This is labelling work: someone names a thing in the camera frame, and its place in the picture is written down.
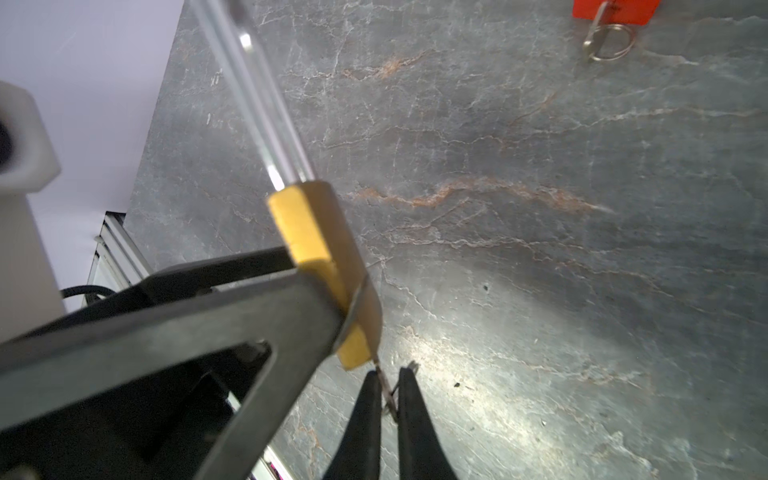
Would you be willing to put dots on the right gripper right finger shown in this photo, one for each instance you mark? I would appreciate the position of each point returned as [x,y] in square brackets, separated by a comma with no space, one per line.
[420,453]

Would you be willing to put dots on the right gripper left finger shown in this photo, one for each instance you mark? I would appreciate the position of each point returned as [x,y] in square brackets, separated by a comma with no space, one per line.
[358,455]

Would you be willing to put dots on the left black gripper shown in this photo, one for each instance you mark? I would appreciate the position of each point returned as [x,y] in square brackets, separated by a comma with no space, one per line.
[163,425]

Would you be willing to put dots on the brass padlock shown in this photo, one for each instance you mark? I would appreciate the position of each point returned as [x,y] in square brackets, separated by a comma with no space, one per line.
[305,209]

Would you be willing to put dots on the silver key with ring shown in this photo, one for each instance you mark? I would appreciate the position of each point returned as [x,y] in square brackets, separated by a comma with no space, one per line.
[599,31]

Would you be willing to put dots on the red safety padlock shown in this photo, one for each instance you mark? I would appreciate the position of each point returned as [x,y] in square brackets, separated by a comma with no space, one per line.
[630,12]

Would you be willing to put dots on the aluminium front rail frame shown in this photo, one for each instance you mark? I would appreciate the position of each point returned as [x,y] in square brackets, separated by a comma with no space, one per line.
[117,262]

